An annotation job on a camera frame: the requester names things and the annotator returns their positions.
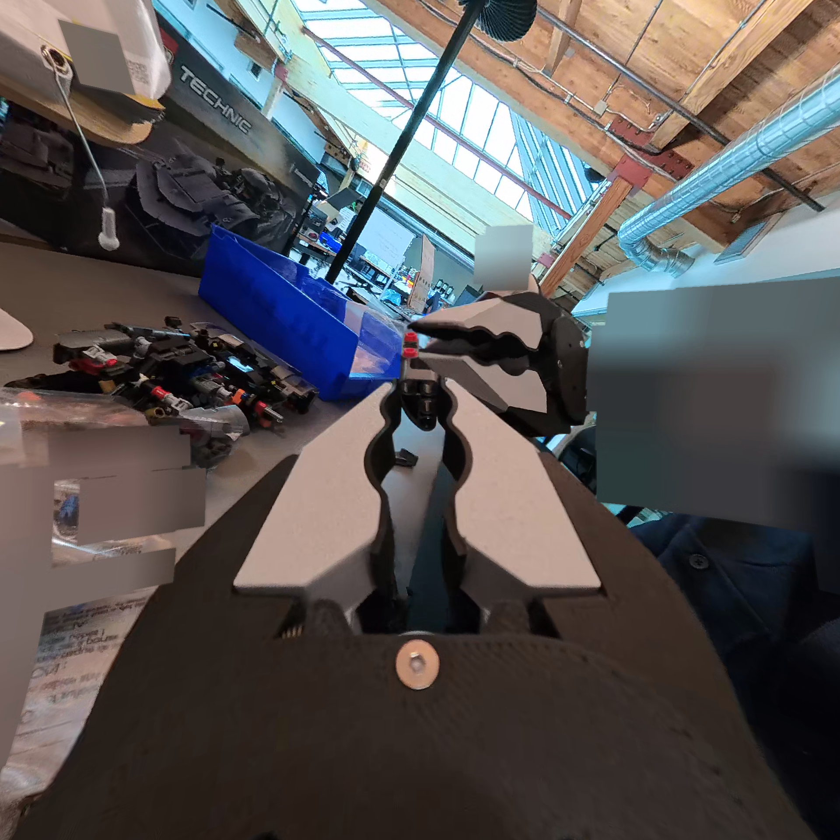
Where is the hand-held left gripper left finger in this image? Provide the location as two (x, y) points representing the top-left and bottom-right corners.
(233, 384), (404, 634)

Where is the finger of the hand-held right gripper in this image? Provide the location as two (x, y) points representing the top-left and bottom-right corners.
(407, 293), (547, 360)
(415, 348), (551, 416)

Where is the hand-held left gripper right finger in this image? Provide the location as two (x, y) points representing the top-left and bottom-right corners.
(443, 384), (602, 634)

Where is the grey brick beam assembly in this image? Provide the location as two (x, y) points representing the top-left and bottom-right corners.
(398, 330), (442, 432)

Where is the large toy brick car model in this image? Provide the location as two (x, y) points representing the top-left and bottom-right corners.
(5, 316), (320, 468)

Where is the dark toy set box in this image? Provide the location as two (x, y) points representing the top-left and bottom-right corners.
(0, 13), (329, 280)

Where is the black metal pole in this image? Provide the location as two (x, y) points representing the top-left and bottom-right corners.
(325, 0), (490, 284)

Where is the blue plastic bin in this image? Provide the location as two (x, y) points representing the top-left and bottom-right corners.
(198, 223), (406, 403)

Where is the clear bag of brick pieces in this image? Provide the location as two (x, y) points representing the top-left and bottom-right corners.
(0, 387), (198, 572)

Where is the clear bag with warning print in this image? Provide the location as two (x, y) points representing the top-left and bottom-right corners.
(20, 587), (155, 788)

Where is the black round pleated lamp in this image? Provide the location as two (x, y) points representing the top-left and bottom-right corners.
(459, 0), (539, 44)

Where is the building manual in plastic sleeve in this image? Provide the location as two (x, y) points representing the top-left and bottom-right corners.
(121, 0), (173, 99)

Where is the white book stand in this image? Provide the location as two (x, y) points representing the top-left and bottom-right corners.
(0, 0), (173, 352)

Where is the silver ventilation duct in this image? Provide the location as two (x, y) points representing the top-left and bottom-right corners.
(617, 62), (840, 277)

